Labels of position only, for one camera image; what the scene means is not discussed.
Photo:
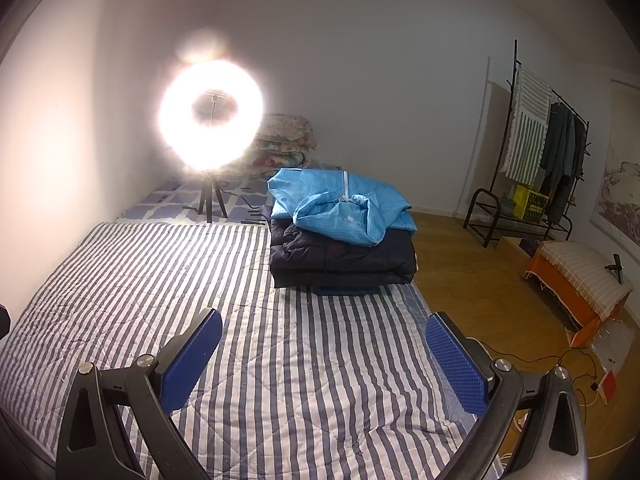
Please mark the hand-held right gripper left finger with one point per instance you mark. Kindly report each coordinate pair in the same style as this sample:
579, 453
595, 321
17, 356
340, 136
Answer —
192, 360

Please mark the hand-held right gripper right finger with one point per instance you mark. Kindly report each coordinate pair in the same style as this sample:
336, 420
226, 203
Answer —
452, 360

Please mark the blue work coat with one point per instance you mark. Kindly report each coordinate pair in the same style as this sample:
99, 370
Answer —
320, 195

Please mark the dark hanging clothes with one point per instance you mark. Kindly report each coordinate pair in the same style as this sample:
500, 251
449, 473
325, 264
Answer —
562, 155

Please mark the black metal clothes rack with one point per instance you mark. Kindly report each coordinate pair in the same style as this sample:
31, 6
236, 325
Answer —
515, 110

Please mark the grey striped quilted blanket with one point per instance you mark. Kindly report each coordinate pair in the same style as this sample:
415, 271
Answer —
250, 340

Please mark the orange cardboard box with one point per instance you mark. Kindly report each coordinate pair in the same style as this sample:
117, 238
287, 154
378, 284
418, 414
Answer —
560, 290

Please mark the dark puffer jacket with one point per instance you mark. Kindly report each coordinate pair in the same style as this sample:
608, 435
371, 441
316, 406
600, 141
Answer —
340, 260

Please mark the red and white packet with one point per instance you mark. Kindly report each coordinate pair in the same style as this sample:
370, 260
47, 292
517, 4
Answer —
608, 387

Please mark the checked cloth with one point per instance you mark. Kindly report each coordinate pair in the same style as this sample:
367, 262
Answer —
585, 272

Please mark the black tripod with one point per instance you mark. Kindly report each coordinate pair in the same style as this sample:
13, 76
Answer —
206, 200

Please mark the yellow crate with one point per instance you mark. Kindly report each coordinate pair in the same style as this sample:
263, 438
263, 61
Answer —
530, 205

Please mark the small black stand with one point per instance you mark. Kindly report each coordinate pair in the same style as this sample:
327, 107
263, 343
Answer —
616, 266

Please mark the folded floral quilt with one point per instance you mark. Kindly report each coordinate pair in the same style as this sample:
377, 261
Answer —
287, 140

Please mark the green striped towel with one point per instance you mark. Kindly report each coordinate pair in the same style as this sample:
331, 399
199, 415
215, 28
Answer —
527, 125

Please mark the wall painting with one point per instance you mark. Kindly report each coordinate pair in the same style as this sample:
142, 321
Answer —
617, 180

